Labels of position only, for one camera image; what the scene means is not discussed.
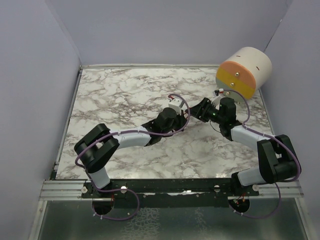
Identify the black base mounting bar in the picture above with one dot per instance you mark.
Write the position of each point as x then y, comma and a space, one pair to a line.
168, 193

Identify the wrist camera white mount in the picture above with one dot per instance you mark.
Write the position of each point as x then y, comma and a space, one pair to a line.
219, 94
176, 104

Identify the aluminium extrusion rail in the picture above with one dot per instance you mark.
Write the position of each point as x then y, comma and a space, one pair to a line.
287, 190
61, 190

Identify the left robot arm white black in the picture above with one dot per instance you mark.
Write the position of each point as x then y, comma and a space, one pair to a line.
97, 147

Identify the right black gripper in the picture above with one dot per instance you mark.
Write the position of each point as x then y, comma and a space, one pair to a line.
200, 110

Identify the cylindrical drawer box pastel front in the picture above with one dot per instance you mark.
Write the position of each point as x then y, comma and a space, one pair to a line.
242, 74

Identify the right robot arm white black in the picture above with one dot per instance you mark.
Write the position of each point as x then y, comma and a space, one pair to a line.
277, 160

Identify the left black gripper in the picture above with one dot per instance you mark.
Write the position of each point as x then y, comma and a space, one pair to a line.
181, 119

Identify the right aluminium extrusion rail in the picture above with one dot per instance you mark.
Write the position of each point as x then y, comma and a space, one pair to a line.
287, 190

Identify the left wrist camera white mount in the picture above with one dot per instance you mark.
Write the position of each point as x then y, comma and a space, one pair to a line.
176, 104

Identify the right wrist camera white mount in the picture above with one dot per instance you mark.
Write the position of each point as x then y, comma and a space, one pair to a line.
219, 94

